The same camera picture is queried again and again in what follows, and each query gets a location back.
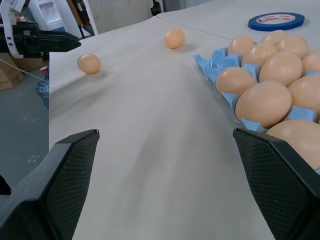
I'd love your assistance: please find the blue water jug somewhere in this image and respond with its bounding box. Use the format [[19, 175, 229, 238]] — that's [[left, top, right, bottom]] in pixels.
[[36, 65, 50, 110]]

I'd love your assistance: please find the loose brown egg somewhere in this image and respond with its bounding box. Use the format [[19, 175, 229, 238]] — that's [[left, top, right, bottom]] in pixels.
[[77, 53, 101, 75], [164, 28, 186, 49]]

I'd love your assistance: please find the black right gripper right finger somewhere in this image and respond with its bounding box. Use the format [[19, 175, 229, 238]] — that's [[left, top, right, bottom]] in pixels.
[[232, 128, 320, 240]]

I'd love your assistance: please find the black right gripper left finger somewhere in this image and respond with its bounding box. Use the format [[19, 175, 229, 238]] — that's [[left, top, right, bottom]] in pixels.
[[0, 128, 100, 240]]

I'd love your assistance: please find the brown cardboard box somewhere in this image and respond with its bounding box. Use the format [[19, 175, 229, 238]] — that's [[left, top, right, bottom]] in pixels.
[[0, 51, 46, 91]]

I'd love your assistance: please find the white water dispenser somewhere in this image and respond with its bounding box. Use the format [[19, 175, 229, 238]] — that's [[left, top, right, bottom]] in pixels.
[[29, 0, 99, 39]]

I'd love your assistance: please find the black stand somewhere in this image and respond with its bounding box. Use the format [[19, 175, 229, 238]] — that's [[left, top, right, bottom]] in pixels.
[[149, 0, 165, 16]]

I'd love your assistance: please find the white cable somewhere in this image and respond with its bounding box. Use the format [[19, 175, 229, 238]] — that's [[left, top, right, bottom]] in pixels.
[[0, 58, 49, 83]]

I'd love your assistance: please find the blue egg tray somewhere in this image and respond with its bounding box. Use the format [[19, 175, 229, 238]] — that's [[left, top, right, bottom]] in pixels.
[[192, 41, 320, 176]]

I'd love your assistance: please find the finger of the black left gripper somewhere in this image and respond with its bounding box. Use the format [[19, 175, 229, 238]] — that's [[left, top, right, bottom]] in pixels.
[[38, 29, 81, 43], [39, 39, 82, 53]]

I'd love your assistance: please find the blue tape roll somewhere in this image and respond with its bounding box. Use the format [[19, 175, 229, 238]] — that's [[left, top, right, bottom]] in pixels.
[[247, 11, 306, 33]]

